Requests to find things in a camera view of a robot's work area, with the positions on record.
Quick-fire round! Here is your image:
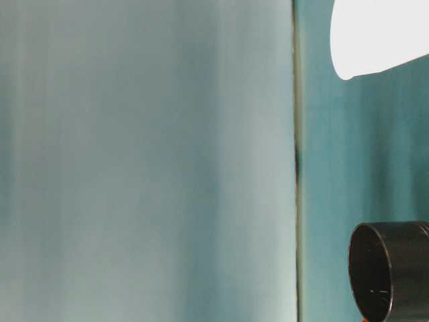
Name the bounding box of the black cup holder red handle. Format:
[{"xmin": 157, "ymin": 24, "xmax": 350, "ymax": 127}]
[{"xmin": 348, "ymin": 221, "xmax": 429, "ymax": 322}]

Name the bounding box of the white paper cup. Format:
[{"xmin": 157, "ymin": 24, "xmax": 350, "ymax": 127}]
[{"xmin": 330, "ymin": 0, "xmax": 429, "ymax": 82}]

